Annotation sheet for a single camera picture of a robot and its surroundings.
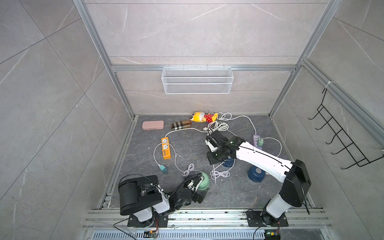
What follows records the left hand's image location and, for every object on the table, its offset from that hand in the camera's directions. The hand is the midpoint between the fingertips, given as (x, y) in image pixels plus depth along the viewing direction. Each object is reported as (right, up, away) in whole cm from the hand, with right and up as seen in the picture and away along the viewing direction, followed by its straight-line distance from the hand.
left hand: (204, 182), depth 82 cm
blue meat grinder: (+14, +11, -1) cm, 18 cm away
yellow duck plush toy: (-1, +39, +28) cm, 48 cm away
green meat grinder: (-1, +1, -8) cm, 8 cm away
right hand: (+4, +13, -1) cm, 14 cm away
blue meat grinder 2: (+27, +6, -4) cm, 28 cm away
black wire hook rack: (+61, +28, -15) cm, 69 cm away
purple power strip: (+37, +22, +19) cm, 47 cm away
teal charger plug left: (-24, +6, +5) cm, 25 cm away
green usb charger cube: (+38, +21, +13) cm, 45 cm away
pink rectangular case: (-38, +33, +31) cm, 59 cm away
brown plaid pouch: (-15, +33, +28) cm, 46 cm away
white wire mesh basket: (-4, +63, +18) cm, 66 cm away
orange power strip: (-25, +17, +15) cm, 34 cm away
